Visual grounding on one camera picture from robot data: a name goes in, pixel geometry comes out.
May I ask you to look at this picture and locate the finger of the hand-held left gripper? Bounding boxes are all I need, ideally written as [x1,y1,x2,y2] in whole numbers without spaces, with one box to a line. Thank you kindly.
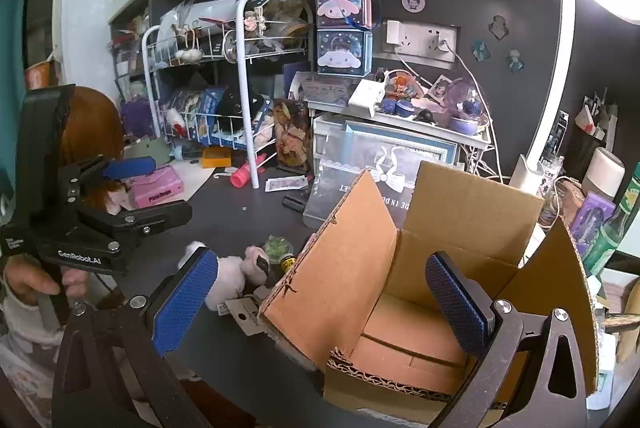
[80,200,193,259]
[60,156,157,209]

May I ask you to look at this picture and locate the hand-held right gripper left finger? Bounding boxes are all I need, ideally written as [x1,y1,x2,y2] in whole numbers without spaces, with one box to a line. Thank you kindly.
[52,248,221,428]

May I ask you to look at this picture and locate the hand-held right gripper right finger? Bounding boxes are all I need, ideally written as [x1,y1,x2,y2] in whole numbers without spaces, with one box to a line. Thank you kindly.
[425,250,588,428]

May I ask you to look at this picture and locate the white pink plush toy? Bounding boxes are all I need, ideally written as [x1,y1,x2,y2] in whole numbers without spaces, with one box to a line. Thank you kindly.
[182,240,273,313]

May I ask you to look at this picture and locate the green trinket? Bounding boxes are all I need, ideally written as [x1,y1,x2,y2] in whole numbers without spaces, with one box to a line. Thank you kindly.
[262,234,296,261]

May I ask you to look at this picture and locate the brown cardboard box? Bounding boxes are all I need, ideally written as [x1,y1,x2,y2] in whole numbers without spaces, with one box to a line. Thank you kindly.
[257,160,601,426]

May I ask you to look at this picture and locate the person's left forearm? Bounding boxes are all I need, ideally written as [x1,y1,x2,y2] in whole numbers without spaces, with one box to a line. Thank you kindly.
[0,293,66,349]

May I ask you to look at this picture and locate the person's left hand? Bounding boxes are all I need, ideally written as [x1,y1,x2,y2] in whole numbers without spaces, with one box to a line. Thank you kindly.
[2,253,88,309]

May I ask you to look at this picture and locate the pink tissue pack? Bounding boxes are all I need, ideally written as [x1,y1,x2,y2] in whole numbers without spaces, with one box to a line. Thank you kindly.
[122,165,187,209]

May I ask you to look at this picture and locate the purple plush toy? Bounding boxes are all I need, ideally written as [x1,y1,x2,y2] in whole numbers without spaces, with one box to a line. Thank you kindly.
[120,100,156,139]

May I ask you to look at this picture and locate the orange furry object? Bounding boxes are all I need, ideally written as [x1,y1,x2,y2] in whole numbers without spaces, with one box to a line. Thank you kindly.
[57,85,126,213]

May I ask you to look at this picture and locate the white paper tag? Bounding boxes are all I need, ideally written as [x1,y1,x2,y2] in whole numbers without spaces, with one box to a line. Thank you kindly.
[225,295,268,336]

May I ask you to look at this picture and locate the orange card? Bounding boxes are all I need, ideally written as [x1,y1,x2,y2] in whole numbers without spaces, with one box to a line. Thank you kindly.
[201,147,233,169]

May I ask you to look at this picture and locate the pink plastic bottle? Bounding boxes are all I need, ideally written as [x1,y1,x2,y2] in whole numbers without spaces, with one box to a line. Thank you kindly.
[230,153,268,189]

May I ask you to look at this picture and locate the printed paper slip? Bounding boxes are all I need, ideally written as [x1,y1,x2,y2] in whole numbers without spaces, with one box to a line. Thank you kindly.
[265,176,308,193]

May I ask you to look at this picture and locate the clear bow print bag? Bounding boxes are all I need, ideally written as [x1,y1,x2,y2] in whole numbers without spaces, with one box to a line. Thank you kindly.
[302,135,426,229]

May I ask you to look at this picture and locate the dark illustrated art card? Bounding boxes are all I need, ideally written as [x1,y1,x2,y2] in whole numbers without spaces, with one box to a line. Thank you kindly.
[272,98,313,173]

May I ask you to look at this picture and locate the purple printed box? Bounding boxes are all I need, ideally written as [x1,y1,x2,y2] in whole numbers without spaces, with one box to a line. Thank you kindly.
[570,190,616,241]

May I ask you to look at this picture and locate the tan wooden object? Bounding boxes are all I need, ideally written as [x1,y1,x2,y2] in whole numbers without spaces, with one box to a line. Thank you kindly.
[602,278,640,359]

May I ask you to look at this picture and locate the green glass bottle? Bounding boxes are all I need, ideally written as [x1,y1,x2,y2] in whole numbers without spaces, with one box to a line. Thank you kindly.
[582,163,640,276]

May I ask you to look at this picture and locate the white thermos bottle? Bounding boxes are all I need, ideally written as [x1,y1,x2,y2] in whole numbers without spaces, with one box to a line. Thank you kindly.
[582,147,626,201]

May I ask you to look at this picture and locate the white desktop shelf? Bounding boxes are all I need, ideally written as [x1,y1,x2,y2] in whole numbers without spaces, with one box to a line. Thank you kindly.
[306,100,493,173]

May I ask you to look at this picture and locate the purple snow globe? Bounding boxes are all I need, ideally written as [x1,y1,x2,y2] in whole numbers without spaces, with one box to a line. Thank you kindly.
[445,78,488,133]

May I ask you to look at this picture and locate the white printed box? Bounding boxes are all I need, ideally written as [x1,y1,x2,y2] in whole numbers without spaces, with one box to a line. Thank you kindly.
[290,72,351,106]

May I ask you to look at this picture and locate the black pen holder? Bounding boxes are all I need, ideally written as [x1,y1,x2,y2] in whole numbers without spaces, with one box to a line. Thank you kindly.
[567,88,621,169]

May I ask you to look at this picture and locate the white adapter box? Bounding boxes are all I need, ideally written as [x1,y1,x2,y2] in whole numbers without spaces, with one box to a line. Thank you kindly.
[348,79,388,117]

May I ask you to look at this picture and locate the orange haired figurine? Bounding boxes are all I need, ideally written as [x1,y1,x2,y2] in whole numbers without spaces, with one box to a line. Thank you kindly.
[385,70,426,101]

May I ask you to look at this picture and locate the white desk lamp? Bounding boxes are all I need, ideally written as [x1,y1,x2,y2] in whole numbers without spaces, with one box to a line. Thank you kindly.
[507,0,640,201]

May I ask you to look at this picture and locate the white wire rack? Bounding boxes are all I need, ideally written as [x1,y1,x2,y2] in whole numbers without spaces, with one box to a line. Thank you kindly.
[141,0,313,189]

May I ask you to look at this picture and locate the white charging cable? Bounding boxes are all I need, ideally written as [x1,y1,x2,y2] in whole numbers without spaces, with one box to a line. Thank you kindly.
[395,38,506,181]

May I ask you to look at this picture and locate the white wall power outlet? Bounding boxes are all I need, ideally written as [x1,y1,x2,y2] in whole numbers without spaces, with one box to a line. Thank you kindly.
[382,20,458,58]

